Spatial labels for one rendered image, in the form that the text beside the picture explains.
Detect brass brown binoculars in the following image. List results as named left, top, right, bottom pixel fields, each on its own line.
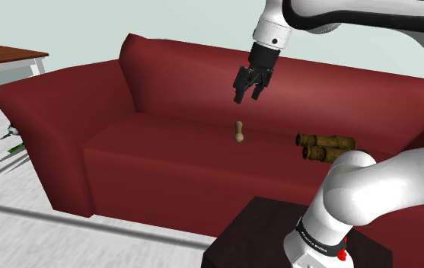
left=295, top=132, right=369, bottom=164

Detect small white green floor object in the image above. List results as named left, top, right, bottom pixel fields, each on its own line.
left=0, top=124, right=27, bottom=154

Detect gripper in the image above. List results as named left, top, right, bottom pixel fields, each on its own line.
left=233, top=41, right=282, bottom=105

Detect brown top white table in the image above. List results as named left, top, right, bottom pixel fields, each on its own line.
left=0, top=41, right=50, bottom=102

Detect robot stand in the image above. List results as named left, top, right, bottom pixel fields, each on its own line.
left=201, top=196, right=394, bottom=268

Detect dark red sofa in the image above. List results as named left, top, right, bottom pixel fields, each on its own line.
left=0, top=33, right=424, bottom=268

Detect small beige wooden peg figure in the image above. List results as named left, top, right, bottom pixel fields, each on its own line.
left=234, top=120, right=244, bottom=143

